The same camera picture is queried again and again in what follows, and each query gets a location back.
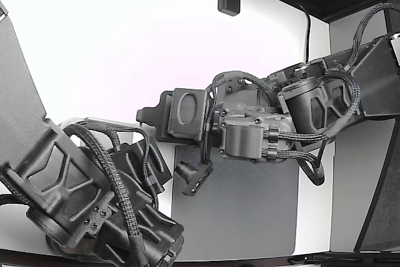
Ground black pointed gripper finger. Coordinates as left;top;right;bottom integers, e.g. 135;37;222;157
136;90;201;146

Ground black wide gripper finger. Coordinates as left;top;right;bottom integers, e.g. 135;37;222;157
167;88;209;141

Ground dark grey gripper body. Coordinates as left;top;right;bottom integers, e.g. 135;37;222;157
207;100;297;164

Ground grey mat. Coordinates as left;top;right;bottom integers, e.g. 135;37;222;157
171;144;300;257

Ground thin black camera wires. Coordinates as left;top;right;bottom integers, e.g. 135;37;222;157
199;73;226;168

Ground braided cable bundle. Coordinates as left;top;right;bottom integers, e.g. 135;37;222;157
61;123;148;267
262;69;363;186

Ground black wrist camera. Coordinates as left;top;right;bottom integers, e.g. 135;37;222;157
174;160;214;197

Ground thin black wall cable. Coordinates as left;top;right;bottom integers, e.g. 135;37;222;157
293;3;312;63

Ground braided cable loop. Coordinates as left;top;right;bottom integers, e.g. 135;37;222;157
345;2;400;73

